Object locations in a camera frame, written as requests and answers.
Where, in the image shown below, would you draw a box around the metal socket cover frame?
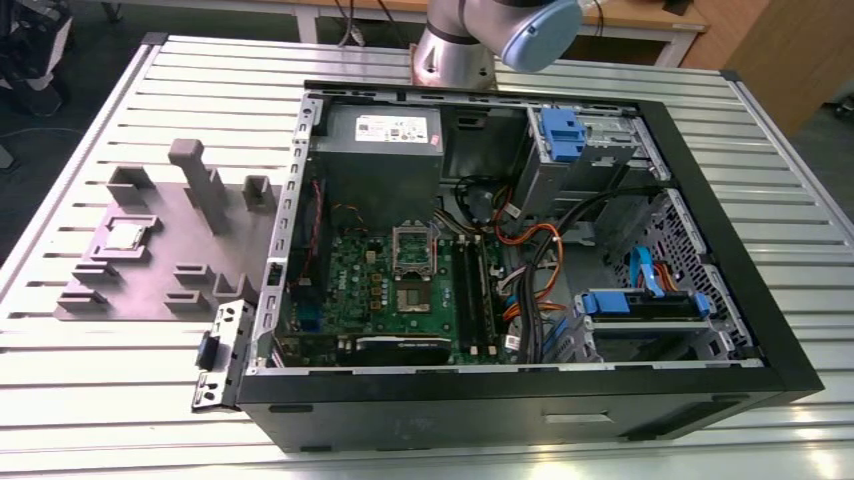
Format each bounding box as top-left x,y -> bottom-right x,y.
390,218 -> 441,281

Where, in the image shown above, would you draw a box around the silver square CPU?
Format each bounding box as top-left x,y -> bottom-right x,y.
106,222 -> 150,251

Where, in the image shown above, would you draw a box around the CPU socket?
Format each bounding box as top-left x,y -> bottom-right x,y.
394,280 -> 437,315

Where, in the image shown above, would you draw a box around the green motherboard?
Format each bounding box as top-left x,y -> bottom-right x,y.
278,219 -> 517,367

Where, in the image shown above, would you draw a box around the black case fan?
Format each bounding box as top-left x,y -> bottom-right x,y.
297,175 -> 330,254

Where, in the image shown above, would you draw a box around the black graphics card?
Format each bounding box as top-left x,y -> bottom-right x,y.
335,332 -> 455,368

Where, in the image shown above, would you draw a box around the grey power supply unit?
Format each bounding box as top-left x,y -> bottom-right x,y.
311,103 -> 447,231

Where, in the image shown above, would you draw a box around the grey metal drive cage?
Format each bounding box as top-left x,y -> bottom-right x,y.
517,102 -> 673,219

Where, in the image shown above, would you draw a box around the blue plastic drive latch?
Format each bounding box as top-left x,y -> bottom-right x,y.
541,107 -> 589,164

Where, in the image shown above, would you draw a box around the hard disk in blue carrier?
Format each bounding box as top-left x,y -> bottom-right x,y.
573,288 -> 714,324

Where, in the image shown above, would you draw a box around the metal expansion card retainer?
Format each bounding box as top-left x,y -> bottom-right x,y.
190,298 -> 261,414

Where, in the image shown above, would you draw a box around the black open PC case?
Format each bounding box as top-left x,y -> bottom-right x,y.
190,78 -> 826,455

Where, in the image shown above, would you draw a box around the grey metal disk bay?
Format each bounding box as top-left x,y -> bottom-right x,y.
570,284 -> 760,365

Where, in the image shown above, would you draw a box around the grey plastic parts rack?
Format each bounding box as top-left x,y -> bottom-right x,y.
51,138 -> 286,322

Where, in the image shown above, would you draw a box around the wooden desk white legs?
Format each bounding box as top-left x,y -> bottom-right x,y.
293,0 -> 710,67

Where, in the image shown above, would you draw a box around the wooden cabinet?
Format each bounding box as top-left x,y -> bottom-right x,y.
684,0 -> 854,137

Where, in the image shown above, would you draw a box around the yellow black wire bundle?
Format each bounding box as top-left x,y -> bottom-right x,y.
433,209 -> 482,236

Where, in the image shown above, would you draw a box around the black wire loop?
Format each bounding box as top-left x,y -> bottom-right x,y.
453,174 -> 513,231

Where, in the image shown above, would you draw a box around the white plug wire bundle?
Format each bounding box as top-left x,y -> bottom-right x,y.
494,264 -> 530,301

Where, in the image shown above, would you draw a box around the red black fan wire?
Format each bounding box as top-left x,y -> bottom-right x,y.
301,178 -> 327,289

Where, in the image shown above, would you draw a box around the orange yellow wire bundle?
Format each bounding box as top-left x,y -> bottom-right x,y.
497,223 -> 570,326

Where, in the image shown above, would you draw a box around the thick black cable bundle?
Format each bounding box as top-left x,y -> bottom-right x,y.
519,184 -> 660,364

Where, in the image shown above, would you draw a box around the blue flat wire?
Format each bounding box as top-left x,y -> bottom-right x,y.
629,245 -> 672,297
541,317 -> 570,362

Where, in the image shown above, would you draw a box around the dark blue retainer handle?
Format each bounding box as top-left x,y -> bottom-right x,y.
193,334 -> 222,372

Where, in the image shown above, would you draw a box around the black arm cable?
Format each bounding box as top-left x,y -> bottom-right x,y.
333,0 -> 397,49

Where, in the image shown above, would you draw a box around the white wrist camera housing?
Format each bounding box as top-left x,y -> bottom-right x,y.
51,14 -> 75,65

